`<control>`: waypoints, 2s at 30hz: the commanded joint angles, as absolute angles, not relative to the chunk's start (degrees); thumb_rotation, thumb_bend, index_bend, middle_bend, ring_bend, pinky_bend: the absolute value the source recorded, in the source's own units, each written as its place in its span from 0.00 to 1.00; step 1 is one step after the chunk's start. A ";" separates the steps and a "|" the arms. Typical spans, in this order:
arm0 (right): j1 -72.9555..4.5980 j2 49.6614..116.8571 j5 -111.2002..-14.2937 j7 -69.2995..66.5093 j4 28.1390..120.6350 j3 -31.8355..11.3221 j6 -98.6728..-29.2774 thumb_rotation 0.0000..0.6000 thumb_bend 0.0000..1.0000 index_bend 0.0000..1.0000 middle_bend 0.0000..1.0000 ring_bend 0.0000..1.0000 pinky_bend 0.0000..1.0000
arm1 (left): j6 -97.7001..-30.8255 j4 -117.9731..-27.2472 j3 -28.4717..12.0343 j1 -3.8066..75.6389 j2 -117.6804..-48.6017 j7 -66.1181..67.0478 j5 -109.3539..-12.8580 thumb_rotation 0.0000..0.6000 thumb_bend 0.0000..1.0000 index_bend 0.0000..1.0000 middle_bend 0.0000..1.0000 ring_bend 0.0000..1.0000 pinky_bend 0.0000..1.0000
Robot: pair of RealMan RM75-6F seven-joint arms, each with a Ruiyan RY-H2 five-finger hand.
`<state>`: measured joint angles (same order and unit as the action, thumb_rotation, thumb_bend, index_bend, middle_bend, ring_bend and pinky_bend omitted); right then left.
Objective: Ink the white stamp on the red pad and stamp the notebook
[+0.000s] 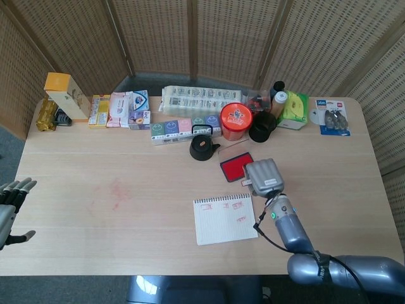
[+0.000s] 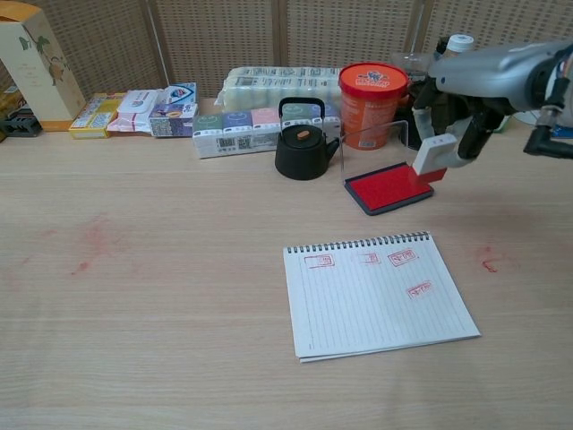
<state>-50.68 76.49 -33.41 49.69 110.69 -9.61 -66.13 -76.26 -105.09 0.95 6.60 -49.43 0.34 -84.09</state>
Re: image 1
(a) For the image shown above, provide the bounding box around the white spiral notepad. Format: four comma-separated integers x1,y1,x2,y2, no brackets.
192,193,259,246

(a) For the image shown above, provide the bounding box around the black teapot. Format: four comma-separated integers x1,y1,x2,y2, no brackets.
189,124,221,162

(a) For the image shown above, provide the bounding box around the yellow printed box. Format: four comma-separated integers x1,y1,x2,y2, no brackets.
87,94,111,130

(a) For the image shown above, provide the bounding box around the orange snack tub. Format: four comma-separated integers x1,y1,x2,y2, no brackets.
220,103,254,142

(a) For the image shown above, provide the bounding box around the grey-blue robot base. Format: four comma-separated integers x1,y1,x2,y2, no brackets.
125,274,263,304

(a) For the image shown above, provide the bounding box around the pale yellow paper roll pack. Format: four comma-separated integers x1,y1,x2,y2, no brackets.
158,85,248,117

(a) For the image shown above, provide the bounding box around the dark bottle black cap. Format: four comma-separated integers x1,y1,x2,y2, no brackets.
269,80,287,99

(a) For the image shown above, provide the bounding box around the clear plastic box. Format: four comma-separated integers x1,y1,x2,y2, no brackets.
246,89,273,113

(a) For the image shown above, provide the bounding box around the pink wet wipes pack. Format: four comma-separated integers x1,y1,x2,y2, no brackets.
106,91,134,129

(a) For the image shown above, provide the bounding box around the green tissue box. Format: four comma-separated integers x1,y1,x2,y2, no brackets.
277,90,309,131

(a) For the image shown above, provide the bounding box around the purple printed box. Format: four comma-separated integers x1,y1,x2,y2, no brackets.
128,110,152,131

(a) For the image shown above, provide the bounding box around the multicolour pocket tissue pack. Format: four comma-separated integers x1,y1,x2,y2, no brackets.
150,114,222,147

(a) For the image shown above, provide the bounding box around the blue blister pack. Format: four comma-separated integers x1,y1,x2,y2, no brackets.
315,98,351,137

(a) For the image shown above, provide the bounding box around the woven wooden folding screen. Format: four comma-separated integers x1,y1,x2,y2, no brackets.
0,0,405,232

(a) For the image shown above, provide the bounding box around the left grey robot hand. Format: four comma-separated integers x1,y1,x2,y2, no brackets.
0,177,38,251

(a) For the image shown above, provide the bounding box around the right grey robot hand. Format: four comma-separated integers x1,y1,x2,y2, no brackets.
242,158,285,198

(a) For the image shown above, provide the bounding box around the black mesh pen cup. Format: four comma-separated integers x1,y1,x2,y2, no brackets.
248,111,278,143

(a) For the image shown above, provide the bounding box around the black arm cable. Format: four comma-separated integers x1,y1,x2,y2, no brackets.
252,198,370,304

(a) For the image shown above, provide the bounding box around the amber bottle white cap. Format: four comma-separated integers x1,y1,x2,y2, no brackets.
270,91,287,118

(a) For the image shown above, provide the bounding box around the gold foil package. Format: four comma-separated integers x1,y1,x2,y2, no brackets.
35,97,59,132

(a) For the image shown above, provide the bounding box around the tall cream gift box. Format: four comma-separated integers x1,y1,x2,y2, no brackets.
43,72,92,123

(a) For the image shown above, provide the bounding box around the red ink pad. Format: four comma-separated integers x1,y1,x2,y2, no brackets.
217,142,254,183

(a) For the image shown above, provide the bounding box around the blue white soap box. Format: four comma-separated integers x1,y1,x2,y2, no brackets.
128,89,150,113

